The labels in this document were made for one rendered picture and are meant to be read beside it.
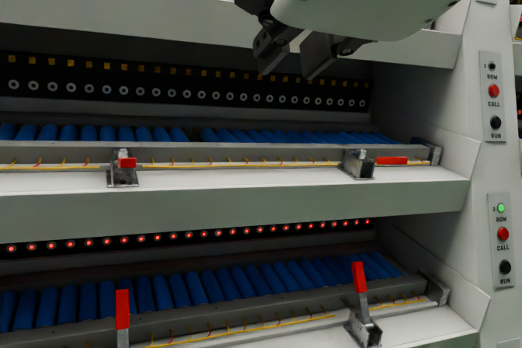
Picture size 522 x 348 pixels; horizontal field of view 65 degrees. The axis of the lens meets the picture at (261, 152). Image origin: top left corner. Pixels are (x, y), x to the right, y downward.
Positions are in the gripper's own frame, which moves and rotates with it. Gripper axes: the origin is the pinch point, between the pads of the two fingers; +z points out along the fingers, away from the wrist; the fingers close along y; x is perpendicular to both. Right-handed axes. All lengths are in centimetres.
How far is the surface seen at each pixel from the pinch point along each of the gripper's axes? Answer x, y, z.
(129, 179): 6.8, 10.2, 16.0
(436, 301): 23.0, -30.0, 21.0
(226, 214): 10.6, 0.9, 15.6
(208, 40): -7.2, 2.6, 12.9
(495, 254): 17.3, -35.2, 14.5
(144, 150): 3.4, 8.5, 17.8
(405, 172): 6.2, -23.5, 15.7
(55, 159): 4.4, 16.7, 18.6
